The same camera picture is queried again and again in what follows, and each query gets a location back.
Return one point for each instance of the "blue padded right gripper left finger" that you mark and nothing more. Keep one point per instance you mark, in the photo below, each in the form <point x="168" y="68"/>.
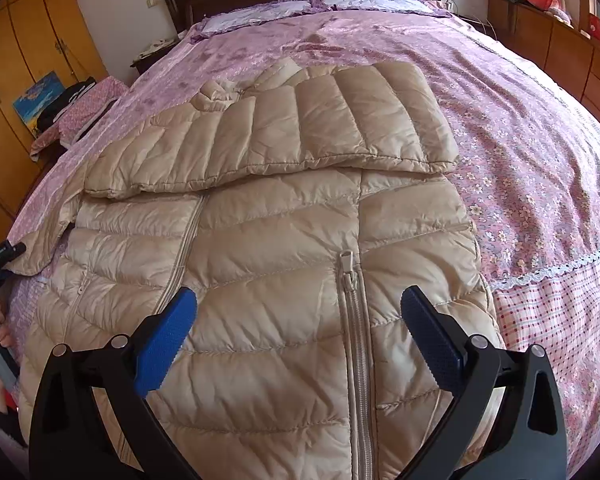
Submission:
<point x="68" y="438"/>

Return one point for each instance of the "right purple ruffled pillow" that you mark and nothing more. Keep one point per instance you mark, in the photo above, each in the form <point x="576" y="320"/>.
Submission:
<point x="419" y="7"/>

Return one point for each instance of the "beige quilted down jacket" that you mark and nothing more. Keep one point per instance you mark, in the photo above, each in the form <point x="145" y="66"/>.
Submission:
<point x="297" y="206"/>

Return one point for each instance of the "purple ruffled pillow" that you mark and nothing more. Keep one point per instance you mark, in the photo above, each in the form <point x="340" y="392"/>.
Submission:
<point x="419" y="7"/>
<point x="253" y="15"/>

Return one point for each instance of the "pink cloth covered stool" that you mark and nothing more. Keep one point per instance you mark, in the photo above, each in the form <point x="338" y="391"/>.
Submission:
<point x="80" y="116"/>

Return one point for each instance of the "blue painting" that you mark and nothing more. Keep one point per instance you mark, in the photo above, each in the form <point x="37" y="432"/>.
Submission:
<point x="32" y="102"/>

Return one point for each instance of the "black clothes on stool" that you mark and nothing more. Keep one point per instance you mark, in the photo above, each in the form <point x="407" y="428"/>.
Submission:
<point x="50" y="112"/>

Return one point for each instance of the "dark bedside table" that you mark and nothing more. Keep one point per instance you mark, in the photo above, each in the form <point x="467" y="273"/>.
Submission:
<point x="154" y="53"/>

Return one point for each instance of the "orange wooden wardrobe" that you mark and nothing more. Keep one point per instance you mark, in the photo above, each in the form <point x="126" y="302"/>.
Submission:
<point x="37" y="38"/>

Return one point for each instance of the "pink floral bedspread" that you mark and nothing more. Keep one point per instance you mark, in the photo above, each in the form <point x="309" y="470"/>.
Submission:
<point x="527" y="171"/>

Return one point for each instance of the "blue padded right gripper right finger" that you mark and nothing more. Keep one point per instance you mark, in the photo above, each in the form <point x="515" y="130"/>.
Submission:
<point x="505" y="419"/>

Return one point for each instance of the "left purple ruffled pillow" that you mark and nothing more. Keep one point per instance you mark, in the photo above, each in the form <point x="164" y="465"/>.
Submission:
<point x="253" y="15"/>

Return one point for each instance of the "brown wooden side cabinet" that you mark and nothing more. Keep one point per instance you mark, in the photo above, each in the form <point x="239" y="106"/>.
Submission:
<point x="567" y="56"/>

